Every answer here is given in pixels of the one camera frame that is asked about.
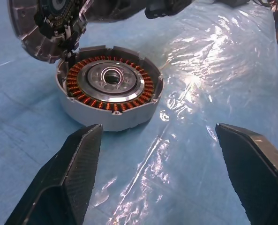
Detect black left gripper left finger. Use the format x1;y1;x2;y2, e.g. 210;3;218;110
4;123;104;225

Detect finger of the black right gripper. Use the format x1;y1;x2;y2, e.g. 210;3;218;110
82;0;151;23
144;0;192;20

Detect silver motor base copper coils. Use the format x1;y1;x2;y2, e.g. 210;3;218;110
56;45;165;132

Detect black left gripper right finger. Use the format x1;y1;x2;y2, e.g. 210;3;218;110
214;122;278;225

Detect silver round motor cover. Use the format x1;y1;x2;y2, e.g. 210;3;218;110
7;0;88;64

